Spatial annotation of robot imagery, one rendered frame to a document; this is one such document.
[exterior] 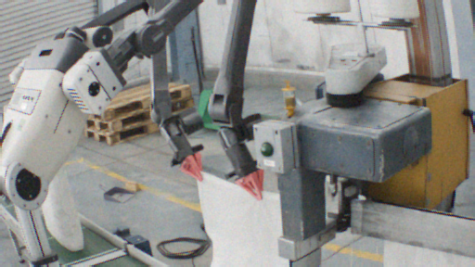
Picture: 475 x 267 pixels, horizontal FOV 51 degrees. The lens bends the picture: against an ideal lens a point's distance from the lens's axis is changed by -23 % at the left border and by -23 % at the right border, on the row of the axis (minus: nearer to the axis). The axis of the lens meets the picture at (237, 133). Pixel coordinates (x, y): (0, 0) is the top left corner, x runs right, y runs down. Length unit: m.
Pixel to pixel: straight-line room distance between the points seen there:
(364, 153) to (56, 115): 0.76
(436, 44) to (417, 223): 0.53
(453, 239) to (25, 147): 1.11
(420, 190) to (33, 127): 1.00
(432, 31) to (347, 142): 0.53
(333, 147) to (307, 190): 0.14
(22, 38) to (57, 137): 7.31
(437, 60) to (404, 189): 0.37
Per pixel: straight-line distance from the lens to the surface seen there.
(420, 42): 1.57
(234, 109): 1.59
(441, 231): 1.27
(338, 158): 1.18
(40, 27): 8.89
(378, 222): 1.37
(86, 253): 3.09
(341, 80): 1.29
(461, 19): 6.16
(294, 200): 1.30
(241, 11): 1.63
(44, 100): 1.48
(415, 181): 1.44
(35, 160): 1.54
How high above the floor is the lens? 1.63
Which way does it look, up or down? 14 degrees down
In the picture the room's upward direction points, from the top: 7 degrees counter-clockwise
